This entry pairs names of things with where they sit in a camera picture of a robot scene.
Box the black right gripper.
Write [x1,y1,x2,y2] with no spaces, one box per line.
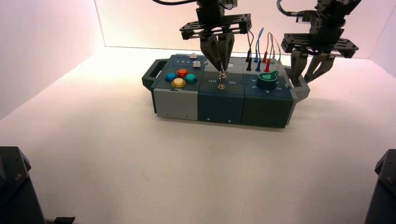
[281,26,360,86]

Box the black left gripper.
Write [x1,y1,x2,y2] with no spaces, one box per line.
[179,6,252,71]

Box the grey and teal control box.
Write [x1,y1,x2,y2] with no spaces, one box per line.
[141,54,311,129]

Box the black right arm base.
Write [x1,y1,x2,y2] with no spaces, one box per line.
[364,149,396,224]

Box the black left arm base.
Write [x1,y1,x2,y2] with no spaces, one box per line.
[0,146,46,224]

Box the black and green rotary knob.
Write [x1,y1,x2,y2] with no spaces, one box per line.
[257,70,279,91]

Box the yellow round push button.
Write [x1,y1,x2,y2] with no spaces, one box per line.
[171,77,187,89]

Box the black jumper cable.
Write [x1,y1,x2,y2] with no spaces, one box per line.
[246,31,255,72]

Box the red jumper cable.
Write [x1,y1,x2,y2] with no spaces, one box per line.
[262,32,275,73]

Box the blue jumper cable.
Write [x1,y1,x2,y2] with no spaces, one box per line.
[254,27,264,72]

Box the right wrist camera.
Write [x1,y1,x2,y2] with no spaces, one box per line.
[296,10,319,30]

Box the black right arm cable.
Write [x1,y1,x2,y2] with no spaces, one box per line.
[276,0,299,17]

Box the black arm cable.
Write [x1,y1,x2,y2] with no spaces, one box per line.
[276,0,299,17]
[151,0,198,6]

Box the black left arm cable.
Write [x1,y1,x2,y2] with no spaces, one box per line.
[151,0,198,6]

